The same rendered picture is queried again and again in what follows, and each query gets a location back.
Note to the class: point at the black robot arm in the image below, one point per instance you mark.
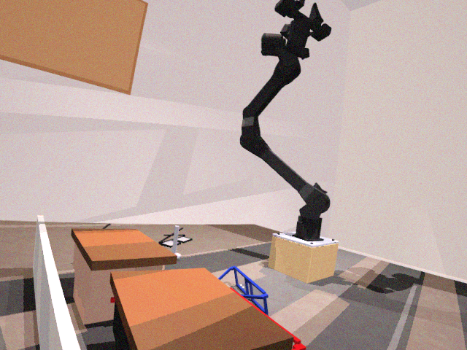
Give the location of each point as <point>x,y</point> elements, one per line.
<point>288,68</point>

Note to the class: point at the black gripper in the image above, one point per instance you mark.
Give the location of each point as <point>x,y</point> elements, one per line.
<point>302,23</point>

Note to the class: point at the black-framed glasses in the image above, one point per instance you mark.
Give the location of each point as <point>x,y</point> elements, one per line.
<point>169,243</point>

